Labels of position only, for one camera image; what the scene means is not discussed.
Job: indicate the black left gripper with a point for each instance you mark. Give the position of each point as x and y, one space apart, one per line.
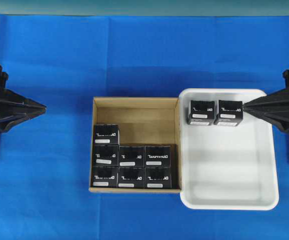
9 100

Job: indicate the brown cardboard box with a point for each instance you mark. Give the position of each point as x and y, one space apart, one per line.
143 121

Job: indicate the black Dynamixel box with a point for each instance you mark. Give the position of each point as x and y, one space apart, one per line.
201 113
131 156
105 155
106 134
157 156
104 177
229 113
158 178
131 177

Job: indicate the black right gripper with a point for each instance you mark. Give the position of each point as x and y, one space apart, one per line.
278 97

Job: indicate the blue table cloth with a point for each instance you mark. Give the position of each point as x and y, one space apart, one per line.
63 62

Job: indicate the white plastic tray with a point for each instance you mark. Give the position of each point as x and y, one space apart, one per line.
227 167

